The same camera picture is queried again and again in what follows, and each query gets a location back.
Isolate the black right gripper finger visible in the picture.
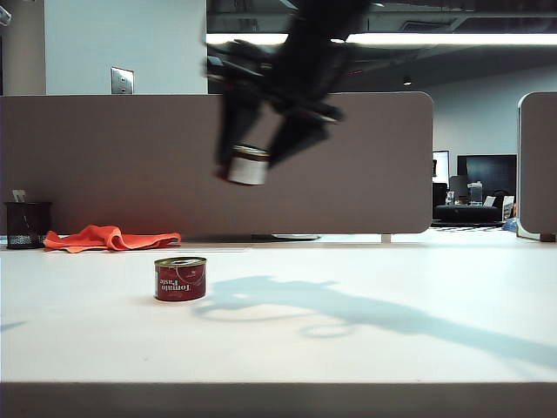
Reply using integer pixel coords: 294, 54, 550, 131
214, 90, 263, 179
266, 112, 331, 170

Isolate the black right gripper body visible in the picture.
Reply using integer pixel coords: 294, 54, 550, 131
202, 38, 349, 125

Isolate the dark tomato can white label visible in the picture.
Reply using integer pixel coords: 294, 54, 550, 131
224, 145, 271, 187

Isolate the red tomato paste can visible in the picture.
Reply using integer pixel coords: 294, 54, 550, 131
153, 256, 208, 303

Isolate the large brown desk divider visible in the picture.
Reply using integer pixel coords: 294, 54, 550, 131
0, 91, 435, 239

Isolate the small bright monitor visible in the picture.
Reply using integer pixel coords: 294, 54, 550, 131
432, 150, 450, 185

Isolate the long ceiling light strip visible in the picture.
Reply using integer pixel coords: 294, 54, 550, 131
205, 32, 557, 47

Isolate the grey office chair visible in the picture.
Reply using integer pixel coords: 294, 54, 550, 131
447, 175, 468, 206

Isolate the orange cloth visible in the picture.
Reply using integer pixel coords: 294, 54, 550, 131
43, 225, 182, 253

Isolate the black round sofa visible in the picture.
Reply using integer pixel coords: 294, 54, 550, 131
433, 204, 504, 224

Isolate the large black screen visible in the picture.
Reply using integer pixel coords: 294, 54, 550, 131
456, 154, 518, 197

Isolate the black mesh pen holder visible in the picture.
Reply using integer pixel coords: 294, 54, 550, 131
3, 200, 53, 250

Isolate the brown desk divider white edge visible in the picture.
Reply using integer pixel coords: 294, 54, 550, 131
516, 91, 557, 242

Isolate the metal wall outlet plate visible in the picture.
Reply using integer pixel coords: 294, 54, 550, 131
110, 65, 135, 96

